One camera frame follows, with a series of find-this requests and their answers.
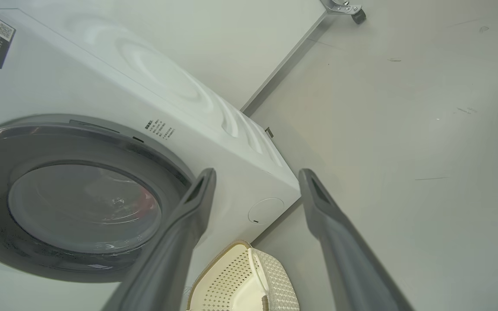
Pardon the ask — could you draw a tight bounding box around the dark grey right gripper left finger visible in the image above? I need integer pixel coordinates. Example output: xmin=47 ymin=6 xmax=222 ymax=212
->
xmin=101 ymin=168 xmax=217 ymax=311

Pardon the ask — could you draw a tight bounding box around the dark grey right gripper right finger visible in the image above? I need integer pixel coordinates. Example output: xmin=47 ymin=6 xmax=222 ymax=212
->
xmin=298 ymin=168 xmax=415 ymax=311

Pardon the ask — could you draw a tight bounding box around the red garment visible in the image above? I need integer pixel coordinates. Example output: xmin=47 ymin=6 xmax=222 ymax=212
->
xmin=136 ymin=186 xmax=162 ymax=217

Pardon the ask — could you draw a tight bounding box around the cream perforated laundry basket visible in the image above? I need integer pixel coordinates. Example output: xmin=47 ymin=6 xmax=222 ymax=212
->
xmin=187 ymin=240 xmax=300 ymax=311

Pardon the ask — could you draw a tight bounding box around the white front-load washing machine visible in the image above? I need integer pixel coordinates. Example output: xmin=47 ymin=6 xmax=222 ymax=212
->
xmin=0 ymin=0 xmax=301 ymax=311

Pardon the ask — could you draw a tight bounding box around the round white filter cover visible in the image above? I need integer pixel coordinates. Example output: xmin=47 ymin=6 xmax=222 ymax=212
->
xmin=248 ymin=197 xmax=285 ymax=225

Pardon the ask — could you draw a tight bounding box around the black caster wheel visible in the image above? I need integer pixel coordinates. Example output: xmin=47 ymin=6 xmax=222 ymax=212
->
xmin=320 ymin=0 xmax=367 ymax=25

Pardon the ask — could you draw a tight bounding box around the grey metal frame rail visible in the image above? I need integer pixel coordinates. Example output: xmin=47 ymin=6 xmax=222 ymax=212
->
xmin=240 ymin=12 xmax=337 ymax=117

